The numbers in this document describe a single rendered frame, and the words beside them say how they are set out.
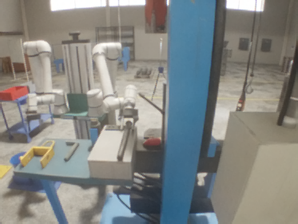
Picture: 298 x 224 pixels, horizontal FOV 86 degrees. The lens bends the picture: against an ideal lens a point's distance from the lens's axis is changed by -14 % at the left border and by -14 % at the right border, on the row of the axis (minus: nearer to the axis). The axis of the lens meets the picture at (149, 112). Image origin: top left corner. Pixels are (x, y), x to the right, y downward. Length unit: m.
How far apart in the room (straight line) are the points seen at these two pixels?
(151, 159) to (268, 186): 0.88
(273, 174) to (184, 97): 0.49
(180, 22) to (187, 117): 0.42
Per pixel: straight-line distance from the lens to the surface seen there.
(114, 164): 1.01
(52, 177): 1.22
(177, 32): 0.79
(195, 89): 0.84
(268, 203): 0.63
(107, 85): 1.48
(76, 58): 2.32
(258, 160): 0.49
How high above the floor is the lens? 1.80
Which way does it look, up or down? 23 degrees down
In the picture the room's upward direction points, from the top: straight up
